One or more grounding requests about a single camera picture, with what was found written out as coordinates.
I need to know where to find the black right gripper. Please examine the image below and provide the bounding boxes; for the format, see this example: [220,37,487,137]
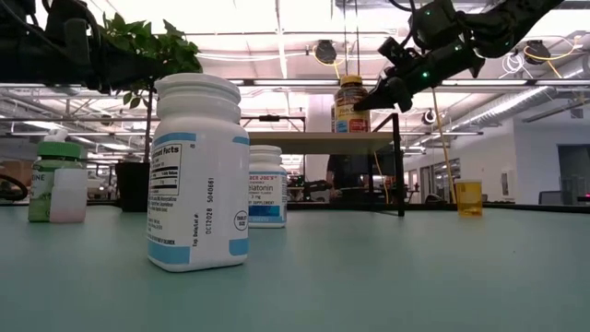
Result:
[352,35,486,114]

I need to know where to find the brown bottle yellow lid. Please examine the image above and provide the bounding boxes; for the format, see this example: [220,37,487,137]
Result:
[332,74,372,135]

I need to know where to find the amber pill vial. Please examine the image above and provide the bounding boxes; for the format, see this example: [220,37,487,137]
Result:
[454,178,484,218]

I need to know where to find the white Trader Joe's melatonin bottle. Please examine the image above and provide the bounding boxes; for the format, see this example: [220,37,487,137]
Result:
[248,145,289,230]

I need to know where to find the large white blue-striped bottle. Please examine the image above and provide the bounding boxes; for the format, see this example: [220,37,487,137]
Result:
[146,72,252,273]

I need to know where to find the small plain white bottle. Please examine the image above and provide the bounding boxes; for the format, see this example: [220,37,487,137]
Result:
[49,168,89,225]

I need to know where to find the green-lid medicine bottle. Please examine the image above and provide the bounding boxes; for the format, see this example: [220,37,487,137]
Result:
[28,141,84,224]

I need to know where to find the person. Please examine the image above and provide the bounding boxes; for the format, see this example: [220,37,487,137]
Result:
[325,154,370,202]

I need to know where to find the grey office chair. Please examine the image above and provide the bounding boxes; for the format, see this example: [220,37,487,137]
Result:
[537,190,564,206]

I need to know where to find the green leafy plant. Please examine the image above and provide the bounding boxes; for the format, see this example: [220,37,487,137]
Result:
[99,12,204,163]

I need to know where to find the white jointed robot figure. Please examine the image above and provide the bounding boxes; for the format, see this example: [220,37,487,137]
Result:
[43,127,70,143]

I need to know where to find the black hanging cable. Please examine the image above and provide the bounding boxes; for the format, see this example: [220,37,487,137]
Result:
[341,0,348,77]
[354,0,362,77]

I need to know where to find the yellow hanging cable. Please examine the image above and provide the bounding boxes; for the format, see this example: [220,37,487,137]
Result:
[430,86,458,205]

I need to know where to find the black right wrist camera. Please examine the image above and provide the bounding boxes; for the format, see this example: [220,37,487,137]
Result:
[407,0,465,50]

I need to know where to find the wooden shelf black metal frame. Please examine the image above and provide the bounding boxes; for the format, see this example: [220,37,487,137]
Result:
[239,113,407,218]

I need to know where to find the black metal table frame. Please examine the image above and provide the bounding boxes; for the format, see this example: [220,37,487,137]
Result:
[87,198,590,214]

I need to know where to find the black curved cable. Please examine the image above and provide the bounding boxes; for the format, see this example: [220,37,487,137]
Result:
[0,173,29,202]

